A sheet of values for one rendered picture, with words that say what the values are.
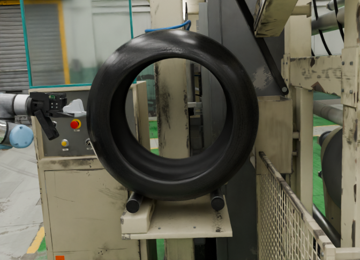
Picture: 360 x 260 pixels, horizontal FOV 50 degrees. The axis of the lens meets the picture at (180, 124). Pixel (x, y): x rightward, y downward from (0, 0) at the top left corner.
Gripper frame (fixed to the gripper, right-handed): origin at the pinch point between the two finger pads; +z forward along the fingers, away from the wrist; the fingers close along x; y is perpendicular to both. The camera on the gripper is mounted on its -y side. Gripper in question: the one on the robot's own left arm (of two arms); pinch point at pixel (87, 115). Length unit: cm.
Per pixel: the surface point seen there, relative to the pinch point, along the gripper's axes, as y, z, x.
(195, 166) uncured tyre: -20.0, 39.4, 14.8
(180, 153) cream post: -17.5, 32.9, 23.9
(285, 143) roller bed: -9, 74, 17
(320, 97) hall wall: -65, 396, 964
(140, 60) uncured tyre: 20.2, 19.8, -12.1
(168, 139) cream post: -11.9, 27.7, 24.0
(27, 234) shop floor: -133, -96, 165
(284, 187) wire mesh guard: -12, 64, -28
